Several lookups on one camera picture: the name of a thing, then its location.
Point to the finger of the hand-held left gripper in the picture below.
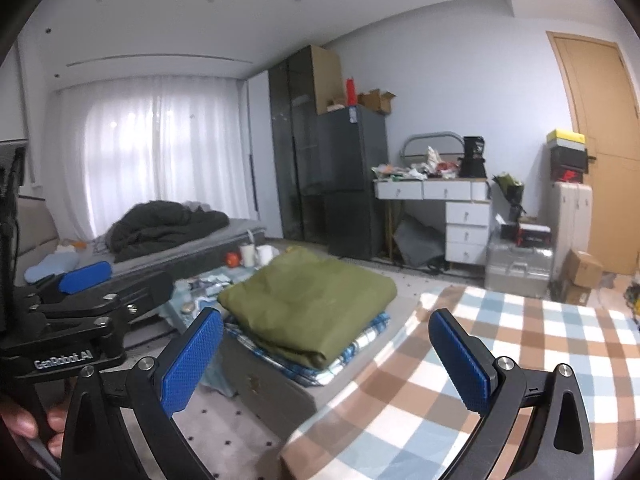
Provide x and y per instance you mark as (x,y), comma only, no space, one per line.
(145,290)
(85,274)

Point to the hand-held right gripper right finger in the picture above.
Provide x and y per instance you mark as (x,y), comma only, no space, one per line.
(460,360)

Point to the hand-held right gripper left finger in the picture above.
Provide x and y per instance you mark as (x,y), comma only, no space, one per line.
(192,360)

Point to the green jacket with yellow sleeves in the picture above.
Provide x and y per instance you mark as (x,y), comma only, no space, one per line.
(310,300)

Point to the person's left hand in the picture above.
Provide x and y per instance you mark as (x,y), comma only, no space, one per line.
(17,420)

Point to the light blue pillow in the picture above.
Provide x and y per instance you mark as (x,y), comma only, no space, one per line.
(50,266)

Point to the bed with grey mattress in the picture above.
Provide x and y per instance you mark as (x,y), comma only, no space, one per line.
(200,252)

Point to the dark green duvet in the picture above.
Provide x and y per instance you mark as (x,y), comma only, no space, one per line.
(165,225)

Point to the brown blue checked blanket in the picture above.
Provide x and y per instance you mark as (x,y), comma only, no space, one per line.
(450,440)

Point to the grey ottoman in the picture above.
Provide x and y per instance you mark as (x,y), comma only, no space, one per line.
(270,390)

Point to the black monitor stand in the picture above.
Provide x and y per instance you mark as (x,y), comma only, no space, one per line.
(10,220)

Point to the small red object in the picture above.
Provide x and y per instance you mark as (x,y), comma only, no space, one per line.
(232,259)

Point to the blue white plaid shirt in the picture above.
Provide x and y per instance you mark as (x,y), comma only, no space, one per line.
(360,340)

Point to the white cup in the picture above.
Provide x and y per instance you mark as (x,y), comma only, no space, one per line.
(247,255)

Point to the grey bag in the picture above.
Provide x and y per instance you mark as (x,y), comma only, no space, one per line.
(420,242)

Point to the small cardboard box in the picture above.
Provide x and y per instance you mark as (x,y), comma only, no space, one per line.
(572,294)

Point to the white desk with drawers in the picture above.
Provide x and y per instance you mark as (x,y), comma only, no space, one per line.
(465,220)

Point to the white sheer curtain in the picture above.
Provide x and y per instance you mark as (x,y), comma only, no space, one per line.
(160,150)

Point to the black boxes with red print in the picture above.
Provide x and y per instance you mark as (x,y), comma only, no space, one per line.
(527,234)

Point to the large cardboard box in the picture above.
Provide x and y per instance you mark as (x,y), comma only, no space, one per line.
(582,267)

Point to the dark wrapped bouquet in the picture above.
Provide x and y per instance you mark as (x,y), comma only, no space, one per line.
(510,192)

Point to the pile of sandals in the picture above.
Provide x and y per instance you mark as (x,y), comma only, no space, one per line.
(634,300)

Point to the clutter of papers and bags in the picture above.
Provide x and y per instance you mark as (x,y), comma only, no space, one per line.
(415,167)

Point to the dark glass wardrobe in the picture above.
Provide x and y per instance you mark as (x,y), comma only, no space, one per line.
(295,150)

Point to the black fridge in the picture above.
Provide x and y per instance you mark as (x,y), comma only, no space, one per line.
(352,185)

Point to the wooden door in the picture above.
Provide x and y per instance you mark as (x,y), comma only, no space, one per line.
(600,160)

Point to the yellow shoe box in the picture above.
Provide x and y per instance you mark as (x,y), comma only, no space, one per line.
(565,137)

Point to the open cardboard box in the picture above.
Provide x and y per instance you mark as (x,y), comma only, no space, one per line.
(375,101)

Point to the flat cardboard sheet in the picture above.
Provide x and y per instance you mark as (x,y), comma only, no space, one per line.
(327,80)

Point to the red bottle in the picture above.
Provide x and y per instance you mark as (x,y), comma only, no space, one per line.
(351,92)

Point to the grey metal bed rail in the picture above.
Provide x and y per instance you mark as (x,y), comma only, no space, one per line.
(425,137)

